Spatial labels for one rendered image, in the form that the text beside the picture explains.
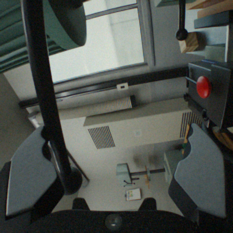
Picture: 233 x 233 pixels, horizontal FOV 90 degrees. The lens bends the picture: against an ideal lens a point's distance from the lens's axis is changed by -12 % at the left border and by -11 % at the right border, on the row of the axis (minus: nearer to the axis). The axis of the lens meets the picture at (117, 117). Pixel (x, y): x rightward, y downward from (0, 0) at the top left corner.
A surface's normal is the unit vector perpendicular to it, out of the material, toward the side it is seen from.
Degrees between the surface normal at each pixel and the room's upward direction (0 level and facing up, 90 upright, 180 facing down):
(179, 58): 90
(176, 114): 90
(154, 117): 90
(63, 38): 90
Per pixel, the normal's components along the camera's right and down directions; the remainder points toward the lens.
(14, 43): 0.13, 0.97
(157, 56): 0.00, 0.62
